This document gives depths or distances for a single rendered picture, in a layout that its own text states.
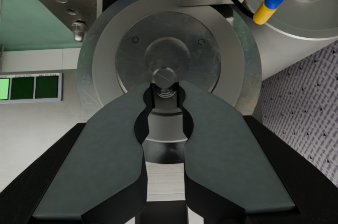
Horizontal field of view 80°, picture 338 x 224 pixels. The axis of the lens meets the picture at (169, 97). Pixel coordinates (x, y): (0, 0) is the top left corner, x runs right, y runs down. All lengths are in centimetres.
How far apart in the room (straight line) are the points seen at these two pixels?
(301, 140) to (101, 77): 27
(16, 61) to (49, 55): 48
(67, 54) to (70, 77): 284
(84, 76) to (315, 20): 19
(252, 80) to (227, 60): 3
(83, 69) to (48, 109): 40
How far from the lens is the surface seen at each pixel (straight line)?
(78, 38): 57
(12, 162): 61
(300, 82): 33
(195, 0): 17
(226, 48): 16
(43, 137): 57
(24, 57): 372
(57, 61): 343
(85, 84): 17
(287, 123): 36
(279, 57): 23
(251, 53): 18
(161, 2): 18
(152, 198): 51
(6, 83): 63
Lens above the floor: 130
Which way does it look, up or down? 9 degrees down
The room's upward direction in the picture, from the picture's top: 178 degrees clockwise
